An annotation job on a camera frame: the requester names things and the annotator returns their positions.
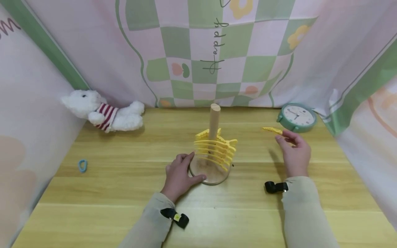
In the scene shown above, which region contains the person's left hand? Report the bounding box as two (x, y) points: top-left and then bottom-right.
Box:
(160, 152), (207, 203)

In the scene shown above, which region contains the person's right hand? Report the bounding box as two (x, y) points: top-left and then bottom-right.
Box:
(275, 130), (312, 178)

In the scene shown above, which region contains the wooden peg stand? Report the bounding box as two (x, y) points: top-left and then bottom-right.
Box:
(189, 103), (232, 186)

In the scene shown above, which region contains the person's right forearm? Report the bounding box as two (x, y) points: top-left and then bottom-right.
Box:
(282, 176), (340, 248)

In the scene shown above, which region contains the person's left forearm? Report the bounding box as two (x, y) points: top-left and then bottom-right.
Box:
(117, 192), (176, 248)

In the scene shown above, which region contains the green alarm clock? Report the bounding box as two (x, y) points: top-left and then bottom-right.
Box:
(276, 103), (317, 133)

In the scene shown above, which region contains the stack of yellow flat pieces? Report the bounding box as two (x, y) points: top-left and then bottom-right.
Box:
(194, 128), (238, 172)

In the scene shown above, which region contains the black wrist band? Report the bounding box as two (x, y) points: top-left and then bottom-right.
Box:
(264, 181), (289, 194)
(160, 208), (190, 229)

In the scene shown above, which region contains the white plush toy striped shirt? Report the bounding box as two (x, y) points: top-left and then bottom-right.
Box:
(61, 90), (145, 133)

